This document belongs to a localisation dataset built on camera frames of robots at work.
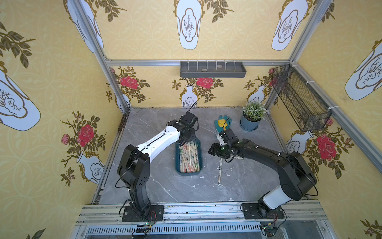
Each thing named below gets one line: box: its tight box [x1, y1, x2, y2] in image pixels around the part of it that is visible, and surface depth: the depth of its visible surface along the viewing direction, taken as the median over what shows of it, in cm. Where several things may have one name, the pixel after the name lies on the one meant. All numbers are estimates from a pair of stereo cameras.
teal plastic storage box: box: [175, 137, 203, 176], surface depth 90 cm
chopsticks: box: [218, 157, 223, 183], surface depth 89 cm
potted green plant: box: [239, 100, 268, 132], surface depth 100 cm
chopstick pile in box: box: [179, 141, 200, 173], surface depth 92 cm
